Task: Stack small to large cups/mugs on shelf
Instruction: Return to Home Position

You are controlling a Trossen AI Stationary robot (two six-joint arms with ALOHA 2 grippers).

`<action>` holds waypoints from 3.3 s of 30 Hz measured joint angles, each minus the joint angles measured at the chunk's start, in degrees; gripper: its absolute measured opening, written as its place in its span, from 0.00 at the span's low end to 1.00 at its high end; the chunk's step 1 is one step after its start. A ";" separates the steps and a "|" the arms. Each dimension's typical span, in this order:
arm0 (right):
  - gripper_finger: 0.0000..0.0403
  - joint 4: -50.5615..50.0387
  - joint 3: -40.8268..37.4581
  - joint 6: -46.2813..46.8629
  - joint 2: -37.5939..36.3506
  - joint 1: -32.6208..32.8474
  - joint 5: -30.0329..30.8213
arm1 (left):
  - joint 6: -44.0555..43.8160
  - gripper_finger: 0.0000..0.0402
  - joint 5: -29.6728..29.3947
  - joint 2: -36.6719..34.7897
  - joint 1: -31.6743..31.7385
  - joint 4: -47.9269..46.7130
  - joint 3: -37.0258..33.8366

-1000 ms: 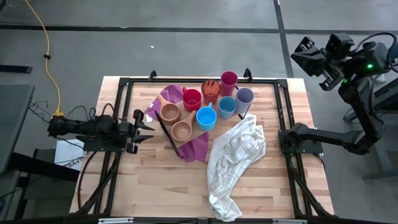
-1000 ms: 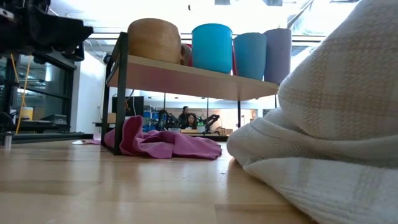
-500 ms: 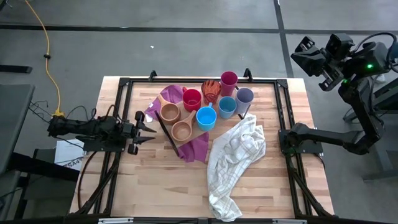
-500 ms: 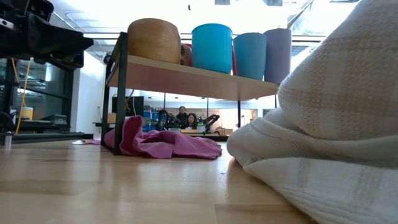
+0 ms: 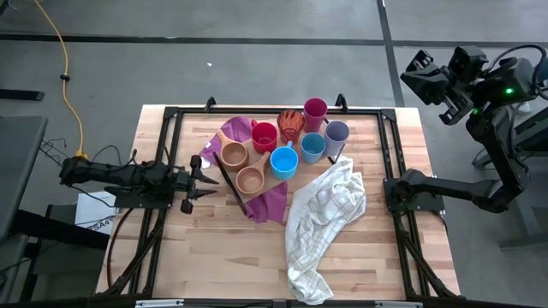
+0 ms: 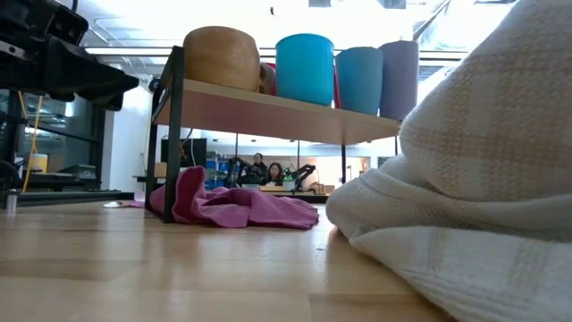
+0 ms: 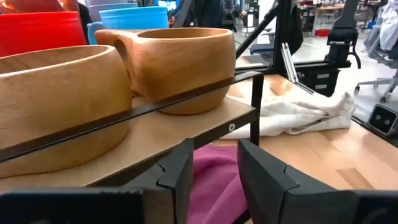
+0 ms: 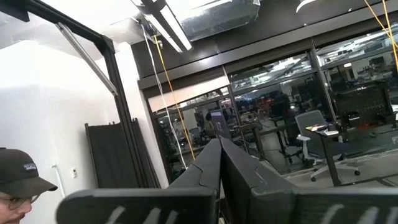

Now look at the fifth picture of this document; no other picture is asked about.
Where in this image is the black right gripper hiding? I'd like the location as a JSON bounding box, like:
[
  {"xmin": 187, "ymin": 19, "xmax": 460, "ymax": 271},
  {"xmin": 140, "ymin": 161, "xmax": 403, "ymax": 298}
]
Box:
[{"xmin": 400, "ymin": 45, "xmax": 489, "ymax": 126}]

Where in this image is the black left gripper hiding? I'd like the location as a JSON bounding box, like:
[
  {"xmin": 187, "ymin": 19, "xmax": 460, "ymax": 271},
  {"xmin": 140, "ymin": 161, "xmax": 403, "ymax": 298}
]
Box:
[{"xmin": 170, "ymin": 154, "xmax": 220, "ymax": 214}]

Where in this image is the wooden cup with handle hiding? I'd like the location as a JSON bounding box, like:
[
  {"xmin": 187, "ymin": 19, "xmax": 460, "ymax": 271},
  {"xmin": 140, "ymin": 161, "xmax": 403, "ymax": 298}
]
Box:
[
  {"xmin": 235, "ymin": 151, "xmax": 271, "ymax": 196},
  {"xmin": 216, "ymin": 130, "xmax": 250, "ymax": 172}
]

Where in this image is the red ring object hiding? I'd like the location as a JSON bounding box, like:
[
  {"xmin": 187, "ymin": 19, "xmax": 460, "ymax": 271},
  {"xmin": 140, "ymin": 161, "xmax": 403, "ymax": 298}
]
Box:
[{"xmin": 250, "ymin": 119, "xmax": 279, "ymax": 155}]

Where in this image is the blue mug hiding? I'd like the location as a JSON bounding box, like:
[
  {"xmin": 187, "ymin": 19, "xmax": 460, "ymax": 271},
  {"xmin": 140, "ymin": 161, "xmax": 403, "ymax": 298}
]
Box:
[{"xmin": 269, "ymin": 140, "xmax": 300, "ymax": 181}]

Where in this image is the lavender plastic cup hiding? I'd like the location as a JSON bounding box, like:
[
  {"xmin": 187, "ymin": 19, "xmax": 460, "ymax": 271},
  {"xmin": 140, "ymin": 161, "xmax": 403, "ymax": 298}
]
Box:
[{"xmin": 323, "ymin": 120, "xmax": 350, "ymax": 158}]

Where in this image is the red faceted transparent tumbler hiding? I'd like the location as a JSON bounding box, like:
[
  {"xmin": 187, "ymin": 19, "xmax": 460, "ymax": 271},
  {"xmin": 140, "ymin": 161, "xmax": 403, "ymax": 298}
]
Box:
[{"xmin": 276, "ymin": 110, "xmax": 306, "ymax": 145}]

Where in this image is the magenta plastic cup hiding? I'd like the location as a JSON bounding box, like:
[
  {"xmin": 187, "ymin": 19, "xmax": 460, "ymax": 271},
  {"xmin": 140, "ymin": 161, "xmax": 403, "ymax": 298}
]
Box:
[{"xmin": 302, "ymin": 97, "xmax": 329, "ymax": 133}]

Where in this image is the teal plastic cup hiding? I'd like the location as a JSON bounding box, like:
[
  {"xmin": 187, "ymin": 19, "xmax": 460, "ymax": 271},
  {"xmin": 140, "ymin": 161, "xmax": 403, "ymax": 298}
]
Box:
[{"xmin": 300, "ymin": 132, "xmax": 327, "ymax": 164}]

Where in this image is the purple cloth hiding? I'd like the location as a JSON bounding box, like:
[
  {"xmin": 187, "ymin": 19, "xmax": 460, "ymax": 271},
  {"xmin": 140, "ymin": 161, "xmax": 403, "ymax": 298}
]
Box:
[{"xmin": 199, "ymin": 115, "xmax": 289, "ymax": 224}]

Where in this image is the white paper sheet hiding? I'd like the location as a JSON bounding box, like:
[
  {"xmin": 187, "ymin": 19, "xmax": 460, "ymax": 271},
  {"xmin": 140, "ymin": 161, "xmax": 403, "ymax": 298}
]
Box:
[{"xmin": 74, "ymin": 191, "xmax": 117, "ymax": 235}]

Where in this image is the white checked towel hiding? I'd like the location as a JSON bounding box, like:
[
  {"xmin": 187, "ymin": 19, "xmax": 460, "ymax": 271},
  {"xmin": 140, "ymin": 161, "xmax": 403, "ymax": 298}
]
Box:
[{"xmin": 284, "ymin": 156, "xmax": 368, "ymax": 305}]

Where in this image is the grey side table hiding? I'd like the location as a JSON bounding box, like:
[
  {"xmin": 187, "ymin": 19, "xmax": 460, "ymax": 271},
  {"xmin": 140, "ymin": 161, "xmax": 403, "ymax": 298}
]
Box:
[{"xmin": 0, "ymin": 115, "xmax": 48, "ymax": 240}]

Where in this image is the wooden shelf with black frame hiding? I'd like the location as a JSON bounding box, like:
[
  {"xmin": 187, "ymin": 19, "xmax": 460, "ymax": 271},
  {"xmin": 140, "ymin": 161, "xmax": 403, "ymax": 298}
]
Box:
[{"xmin": 212, "ymin": 115, "xmax": 347, "ymax": 216}]

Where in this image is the black table frame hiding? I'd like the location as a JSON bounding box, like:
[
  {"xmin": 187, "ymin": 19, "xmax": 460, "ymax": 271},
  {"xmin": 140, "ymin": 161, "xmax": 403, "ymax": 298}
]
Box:
[{"xmin": 97, "ymin": 93, "xmax": 460, "ymax": 308}]

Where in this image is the yellow cable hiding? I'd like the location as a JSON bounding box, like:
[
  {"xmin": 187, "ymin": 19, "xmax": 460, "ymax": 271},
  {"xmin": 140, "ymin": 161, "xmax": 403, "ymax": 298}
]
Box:
[{"xmin": 33, "ymin": 0, "xmax": 89, "ymax": 160}]

